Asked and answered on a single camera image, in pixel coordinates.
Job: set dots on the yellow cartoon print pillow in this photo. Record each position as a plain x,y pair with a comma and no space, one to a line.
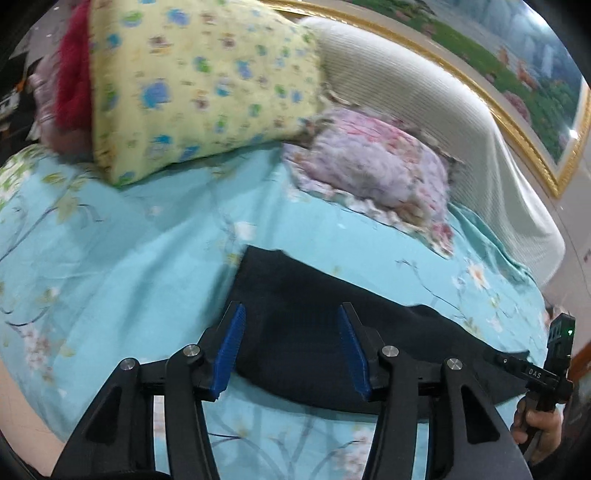
174,81

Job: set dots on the white ribbed headboard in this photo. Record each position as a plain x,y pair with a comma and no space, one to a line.
386,77

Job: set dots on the right hand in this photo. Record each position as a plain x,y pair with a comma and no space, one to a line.
548,424

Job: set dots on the pink purple floral pillow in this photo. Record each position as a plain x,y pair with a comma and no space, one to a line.
382,167

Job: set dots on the light blue floral bedsheet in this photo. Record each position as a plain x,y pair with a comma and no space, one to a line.
91,274

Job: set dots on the red fuzzy blanket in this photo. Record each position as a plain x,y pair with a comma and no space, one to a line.
73,102

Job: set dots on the black pants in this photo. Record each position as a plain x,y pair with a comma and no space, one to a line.
291,346

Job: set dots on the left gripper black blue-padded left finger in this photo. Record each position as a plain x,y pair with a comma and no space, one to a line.
114,437

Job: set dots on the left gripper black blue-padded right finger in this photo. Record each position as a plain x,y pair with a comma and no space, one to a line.
467,438

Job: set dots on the gold framed landscape painting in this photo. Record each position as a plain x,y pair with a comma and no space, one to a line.
505,52

